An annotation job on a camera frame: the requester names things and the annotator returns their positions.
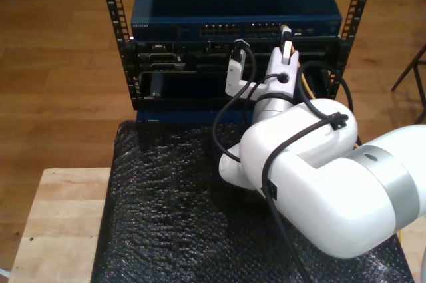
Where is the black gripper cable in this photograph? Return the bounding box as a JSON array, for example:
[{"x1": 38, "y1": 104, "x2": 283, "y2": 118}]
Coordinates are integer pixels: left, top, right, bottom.
[{"x1": 261, "y1": 61, "x2": 354, "y2": 283}]

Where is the dark wooden chair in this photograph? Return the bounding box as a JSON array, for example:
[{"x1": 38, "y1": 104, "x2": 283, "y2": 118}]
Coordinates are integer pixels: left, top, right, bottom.
[{"x1": 391, "y1": 42, "x2": 426, "y2": 125}]

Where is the black bubble mat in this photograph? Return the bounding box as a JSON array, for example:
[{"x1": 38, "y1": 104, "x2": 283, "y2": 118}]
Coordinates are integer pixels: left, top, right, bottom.
[{"x1": 90, "y1": 119, "x2": 416, "y2": 283}]

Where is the black perforated rack post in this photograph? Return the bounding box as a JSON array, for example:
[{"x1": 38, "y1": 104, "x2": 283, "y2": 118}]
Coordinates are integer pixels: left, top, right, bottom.
[
  {"x1": 327, "y1": 0, "x2": 379, "y2": 103},
  {"x1": 97, "y1": 0, "x2": 142, "y2": 111}
]

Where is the yellow network cable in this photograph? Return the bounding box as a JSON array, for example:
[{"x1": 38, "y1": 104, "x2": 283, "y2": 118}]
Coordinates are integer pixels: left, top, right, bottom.
[{"x1": 280, "y1": 23, "x2": 405, "y2": 246}]

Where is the black rack tray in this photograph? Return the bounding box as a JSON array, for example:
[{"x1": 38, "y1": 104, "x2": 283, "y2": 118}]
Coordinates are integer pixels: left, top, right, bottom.
[{"x1": 136, "y1": 70, "x2": 335, "y2": 111}]

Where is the blue rack base board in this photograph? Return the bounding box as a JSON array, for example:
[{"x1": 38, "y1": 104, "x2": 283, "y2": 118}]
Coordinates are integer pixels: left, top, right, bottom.
[{"x1": 136, "y1": 109, "x2": 256, "y2": 124}]

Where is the black rack server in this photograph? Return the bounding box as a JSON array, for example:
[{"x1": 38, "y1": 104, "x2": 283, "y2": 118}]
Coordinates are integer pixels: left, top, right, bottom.
[{"x1": 121, "y1": 39, "x2": 341, "y2": 74}]

